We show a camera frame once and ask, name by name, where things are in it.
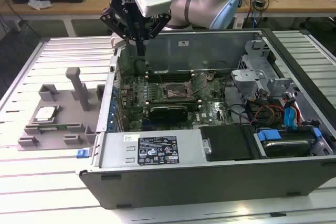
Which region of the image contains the crumpled white paper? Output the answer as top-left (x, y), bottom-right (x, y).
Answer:
top-left (27, 0), bottom-right (52, 11)

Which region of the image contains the metal socket cover frame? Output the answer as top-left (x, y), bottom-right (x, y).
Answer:
top-left (189, 72), bottom-right (212, 97)

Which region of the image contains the grey power supply unit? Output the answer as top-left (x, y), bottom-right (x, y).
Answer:
top-left (99, 129), bottom-right (208, 169)

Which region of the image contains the grey plastic parts rack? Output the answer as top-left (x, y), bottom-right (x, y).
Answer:
top-left (17, 67), bottom-right (106, 153)

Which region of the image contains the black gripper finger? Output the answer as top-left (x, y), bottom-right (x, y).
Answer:
top-left (141, 12), bottom-right (172, 57)
top-left (99, 6), bottom-right (142, 57)

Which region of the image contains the hard disk in blue carrier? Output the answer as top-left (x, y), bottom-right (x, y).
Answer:
top-left (253, 126), bottom-right (323, 159)

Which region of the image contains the black open PC case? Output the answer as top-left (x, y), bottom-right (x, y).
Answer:
top-left (78, 27), bottom-right (336, 210)

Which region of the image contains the silver square CPU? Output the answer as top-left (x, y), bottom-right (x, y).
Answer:
top-left (35, 106), bottom-right (58, 123)

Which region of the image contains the red yellow black wire bundle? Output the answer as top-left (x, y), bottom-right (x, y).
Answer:
top-left (248, 104), bottom-right (287, 127)

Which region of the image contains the grey plastic case foot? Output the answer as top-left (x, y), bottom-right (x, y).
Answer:
top-left (110, 34), bottom-right (127, 49)

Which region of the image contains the long wooden desk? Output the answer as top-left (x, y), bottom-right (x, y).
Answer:
top-left (0, 0), bottom-right (336, 37)

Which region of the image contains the CPU socket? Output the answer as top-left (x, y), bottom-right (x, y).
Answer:
top-left (160, 80), bottom-right (196, 100)

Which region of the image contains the blue SATA cable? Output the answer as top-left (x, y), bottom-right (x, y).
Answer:
top-left (282, 91), bottom-right (301, 130)

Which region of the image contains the green motherboard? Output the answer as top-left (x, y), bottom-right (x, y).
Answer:
top-left (115, 70), bottom-right (238, 133)

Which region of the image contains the grey metal drive cage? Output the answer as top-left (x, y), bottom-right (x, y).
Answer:
top-left (230, 39), bottom-right (301, 105)

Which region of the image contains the black graphics card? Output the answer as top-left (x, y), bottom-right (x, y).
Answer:
top-left (149, 105), bottom-right (189, 124)

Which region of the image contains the bare green RAM stick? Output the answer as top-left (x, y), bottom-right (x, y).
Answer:
top-left (38, 125), bottom-right (72, 132)

